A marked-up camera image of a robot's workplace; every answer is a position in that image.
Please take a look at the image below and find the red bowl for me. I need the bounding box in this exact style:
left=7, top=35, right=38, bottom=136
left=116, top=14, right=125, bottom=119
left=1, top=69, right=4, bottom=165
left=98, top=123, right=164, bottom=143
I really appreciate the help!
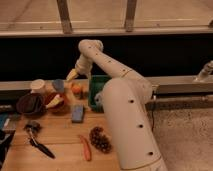
left=45, top=92, right=69, bottom=113

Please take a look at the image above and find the small metal can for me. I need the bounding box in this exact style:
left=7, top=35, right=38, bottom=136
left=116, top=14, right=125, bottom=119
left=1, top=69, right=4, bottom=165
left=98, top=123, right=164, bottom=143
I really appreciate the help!
left=74, top=93, right=83, bottom=100

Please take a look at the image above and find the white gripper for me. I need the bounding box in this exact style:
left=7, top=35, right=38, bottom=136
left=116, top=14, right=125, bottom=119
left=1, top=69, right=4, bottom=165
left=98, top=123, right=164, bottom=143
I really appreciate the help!
left=66, top=56, right=92, bottom=82

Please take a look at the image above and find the green plastic tray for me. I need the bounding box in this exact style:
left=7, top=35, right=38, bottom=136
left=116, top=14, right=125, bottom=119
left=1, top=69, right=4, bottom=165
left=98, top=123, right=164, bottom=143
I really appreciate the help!
left=88, top=75, right=110, bottom=113

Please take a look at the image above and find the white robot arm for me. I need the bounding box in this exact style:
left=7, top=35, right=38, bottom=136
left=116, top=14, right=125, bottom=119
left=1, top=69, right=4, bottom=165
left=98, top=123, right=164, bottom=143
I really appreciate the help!
left=66, top=39, right=168, bottom=171

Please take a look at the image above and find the orange carrot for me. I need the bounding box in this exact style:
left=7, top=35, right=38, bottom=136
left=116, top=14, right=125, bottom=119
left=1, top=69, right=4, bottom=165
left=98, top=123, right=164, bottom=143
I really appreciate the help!
left=79, top=135, right=92, bottom=161

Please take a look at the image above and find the blue cup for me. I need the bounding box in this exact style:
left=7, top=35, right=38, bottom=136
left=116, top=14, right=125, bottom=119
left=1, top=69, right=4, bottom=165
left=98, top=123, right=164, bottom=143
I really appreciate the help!
left=52, top=79, right=64, bottom=93

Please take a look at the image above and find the white faucet fixture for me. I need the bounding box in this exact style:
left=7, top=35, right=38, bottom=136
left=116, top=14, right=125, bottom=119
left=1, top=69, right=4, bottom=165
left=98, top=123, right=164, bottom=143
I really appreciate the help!
left=195, top=60, right=213, bottom=82

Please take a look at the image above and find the orange red apple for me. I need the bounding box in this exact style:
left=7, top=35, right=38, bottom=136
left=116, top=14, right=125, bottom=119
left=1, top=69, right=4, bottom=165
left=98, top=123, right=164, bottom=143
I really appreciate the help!
left=71, top=83, right=82, bottom=94

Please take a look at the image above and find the yellow banana in bowl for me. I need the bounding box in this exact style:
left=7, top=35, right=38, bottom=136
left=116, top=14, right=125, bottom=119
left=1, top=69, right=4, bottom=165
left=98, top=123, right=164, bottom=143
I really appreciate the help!
left=46, top=95, right=63, bottom=109

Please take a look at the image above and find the dark grape bunch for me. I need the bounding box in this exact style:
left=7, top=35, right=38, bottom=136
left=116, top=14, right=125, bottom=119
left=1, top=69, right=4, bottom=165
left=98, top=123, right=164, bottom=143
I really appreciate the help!
left=89, top=126, right=112, bottom=153

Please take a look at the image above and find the dark brown bowl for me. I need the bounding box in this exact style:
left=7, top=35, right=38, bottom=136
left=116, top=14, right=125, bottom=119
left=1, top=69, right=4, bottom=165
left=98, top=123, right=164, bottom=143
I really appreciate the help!
left=16, top=93, right=45, bottom=116

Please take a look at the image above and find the white cup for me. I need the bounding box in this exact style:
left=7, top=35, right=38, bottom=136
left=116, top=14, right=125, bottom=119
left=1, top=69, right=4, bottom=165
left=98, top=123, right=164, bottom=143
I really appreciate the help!
left=30, top=79, right=46, bottom=94

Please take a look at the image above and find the blue sponge on table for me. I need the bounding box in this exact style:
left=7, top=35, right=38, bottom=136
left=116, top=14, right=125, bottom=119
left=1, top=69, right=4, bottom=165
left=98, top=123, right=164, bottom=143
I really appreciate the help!
left=71, top=105, right=84, bottom=123

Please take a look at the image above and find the black handled can opener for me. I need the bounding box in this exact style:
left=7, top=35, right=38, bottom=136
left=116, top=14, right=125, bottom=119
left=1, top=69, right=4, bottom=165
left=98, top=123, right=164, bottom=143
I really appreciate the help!
left=24, top=120, right=55, bottom=159

